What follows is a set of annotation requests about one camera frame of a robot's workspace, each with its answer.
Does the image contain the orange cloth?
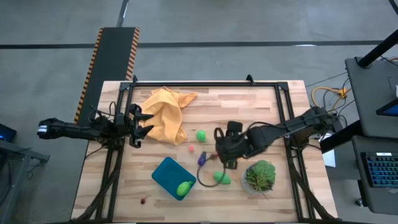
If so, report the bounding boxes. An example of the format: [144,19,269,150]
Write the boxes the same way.
[139,86,198,146]

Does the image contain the black hazard-striped floor mat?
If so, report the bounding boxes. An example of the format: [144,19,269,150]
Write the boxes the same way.
[73,27,141,125]

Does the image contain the black backlit keyboard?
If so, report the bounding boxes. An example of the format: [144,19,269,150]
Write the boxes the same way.
[360,151,398,189]

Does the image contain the grey keyboard desk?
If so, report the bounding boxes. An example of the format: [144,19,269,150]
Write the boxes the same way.
[351,135,398,216]

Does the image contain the white patterned pot with plant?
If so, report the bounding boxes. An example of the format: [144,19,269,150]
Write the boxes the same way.
[241,159,277,200]

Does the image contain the yellow floor cable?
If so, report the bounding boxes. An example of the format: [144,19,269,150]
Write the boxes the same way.
[312,86,348,108]

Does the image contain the white paper sheet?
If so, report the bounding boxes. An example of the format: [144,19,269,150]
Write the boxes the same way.
[322,149,336,168]

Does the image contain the black tablet screen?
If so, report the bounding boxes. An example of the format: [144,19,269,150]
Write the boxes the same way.
[375,98,398,118]

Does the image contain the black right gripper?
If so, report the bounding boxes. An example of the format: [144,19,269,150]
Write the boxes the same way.
[215,133,249,170]

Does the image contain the black cable loop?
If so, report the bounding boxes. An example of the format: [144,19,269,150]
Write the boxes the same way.
[196,161,227,189]

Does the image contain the black device with blue light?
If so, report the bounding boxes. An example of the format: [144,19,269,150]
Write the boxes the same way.
[0,123,18,143]

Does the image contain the grey metal cart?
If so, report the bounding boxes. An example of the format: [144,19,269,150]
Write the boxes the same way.
[0,139,50,224]

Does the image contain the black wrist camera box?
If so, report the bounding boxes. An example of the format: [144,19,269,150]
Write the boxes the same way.
[227,121,243,135]

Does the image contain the grey computer desk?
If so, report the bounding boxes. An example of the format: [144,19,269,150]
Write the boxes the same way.
[344,57,398,139]

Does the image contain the teal plastic tupperware container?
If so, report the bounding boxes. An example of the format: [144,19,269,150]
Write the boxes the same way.
[151,156,197,202]

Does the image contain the black aluminium table frame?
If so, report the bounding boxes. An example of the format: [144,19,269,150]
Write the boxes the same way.
[71,74,343,224]

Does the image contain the green pear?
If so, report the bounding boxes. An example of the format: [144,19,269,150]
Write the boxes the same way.
[176,180,193,197]

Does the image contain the black monitor pole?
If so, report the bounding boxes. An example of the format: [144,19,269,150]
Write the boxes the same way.
[357,29,398,68]

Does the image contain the green ribbed toy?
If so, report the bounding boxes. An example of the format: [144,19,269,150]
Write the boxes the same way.
[213,171,232,185]

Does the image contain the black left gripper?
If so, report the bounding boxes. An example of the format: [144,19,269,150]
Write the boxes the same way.
[124,105,155,149]

